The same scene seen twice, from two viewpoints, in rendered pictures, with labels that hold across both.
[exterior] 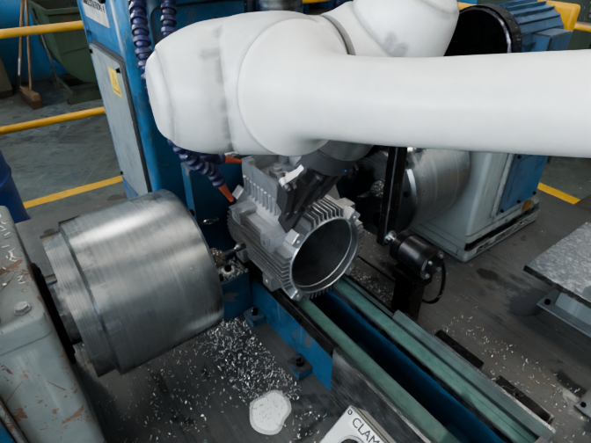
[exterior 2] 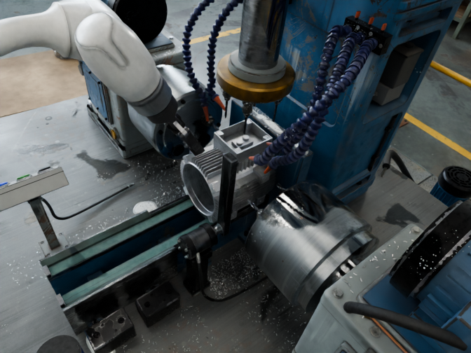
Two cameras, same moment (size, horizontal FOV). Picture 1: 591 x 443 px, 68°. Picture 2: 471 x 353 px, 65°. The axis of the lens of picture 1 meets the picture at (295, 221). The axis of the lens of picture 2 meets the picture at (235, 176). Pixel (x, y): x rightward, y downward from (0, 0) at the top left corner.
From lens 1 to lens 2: 1.00 m
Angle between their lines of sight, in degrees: 62
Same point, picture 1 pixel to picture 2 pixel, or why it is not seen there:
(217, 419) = (145, 188)
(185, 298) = (145, 120)
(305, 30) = (54, 8)
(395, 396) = (113, 238)
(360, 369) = (132, 221)
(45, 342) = not seen: hidden behind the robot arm
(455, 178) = (284, 274)
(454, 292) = (243, 340)
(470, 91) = not seen: outside the picture
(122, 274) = not seen: hidden behind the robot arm
